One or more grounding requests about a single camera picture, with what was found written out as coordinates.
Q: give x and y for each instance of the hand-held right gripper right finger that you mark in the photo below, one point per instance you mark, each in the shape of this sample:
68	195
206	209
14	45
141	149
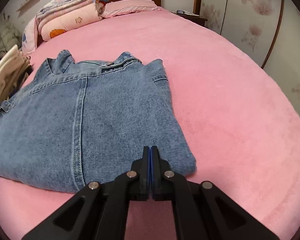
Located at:
154	162

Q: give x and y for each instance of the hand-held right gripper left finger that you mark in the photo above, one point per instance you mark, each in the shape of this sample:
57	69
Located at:
145	162

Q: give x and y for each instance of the blue denim jacket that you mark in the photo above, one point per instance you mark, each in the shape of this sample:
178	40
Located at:
102	120

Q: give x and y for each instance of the pink bed blanket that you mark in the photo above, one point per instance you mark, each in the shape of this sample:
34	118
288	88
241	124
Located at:
227	105

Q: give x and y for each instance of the brown wooden nightstand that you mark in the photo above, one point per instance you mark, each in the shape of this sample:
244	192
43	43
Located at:
197	20

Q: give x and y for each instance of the small dark box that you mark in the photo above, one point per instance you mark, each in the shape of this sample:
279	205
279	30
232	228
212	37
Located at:
181	12

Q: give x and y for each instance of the pink pillow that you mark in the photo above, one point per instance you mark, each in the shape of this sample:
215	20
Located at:
130	7

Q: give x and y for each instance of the pink folded quilt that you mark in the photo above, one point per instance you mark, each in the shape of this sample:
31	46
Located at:
70	21

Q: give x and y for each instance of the white fleece folded garment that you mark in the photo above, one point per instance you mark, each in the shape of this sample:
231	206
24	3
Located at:
2	80

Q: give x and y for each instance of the pink printed cushion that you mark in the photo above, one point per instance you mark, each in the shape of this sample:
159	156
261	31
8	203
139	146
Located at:
28	37

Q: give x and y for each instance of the floral sliding-door wardrobe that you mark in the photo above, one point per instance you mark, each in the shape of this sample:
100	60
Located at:
252	17

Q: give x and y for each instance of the floral folded quilt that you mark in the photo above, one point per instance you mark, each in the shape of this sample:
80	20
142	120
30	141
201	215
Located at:
70	0

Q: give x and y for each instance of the grey puffer jacket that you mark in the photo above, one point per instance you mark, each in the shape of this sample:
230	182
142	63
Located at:
5	37

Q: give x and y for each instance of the wooden wall shelf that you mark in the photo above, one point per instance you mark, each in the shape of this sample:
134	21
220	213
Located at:
30	3

